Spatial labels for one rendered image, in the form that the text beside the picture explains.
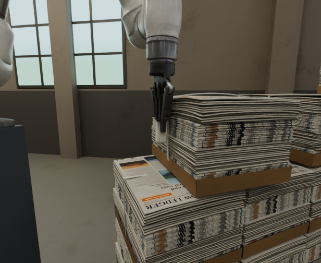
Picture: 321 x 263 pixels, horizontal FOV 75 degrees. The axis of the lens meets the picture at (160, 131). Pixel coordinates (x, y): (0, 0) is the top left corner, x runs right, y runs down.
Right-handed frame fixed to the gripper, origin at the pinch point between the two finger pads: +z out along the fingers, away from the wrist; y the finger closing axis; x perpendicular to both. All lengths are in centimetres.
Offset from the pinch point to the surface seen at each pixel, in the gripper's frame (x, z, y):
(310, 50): -264, -68, 128
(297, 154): -46.0, 8.4, -12.2
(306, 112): -46.1, -5.8, -13.2
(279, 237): -32.4, 32.0, -18.6
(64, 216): 35, 96, 130
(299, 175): -37.9, 12.5, -18.7
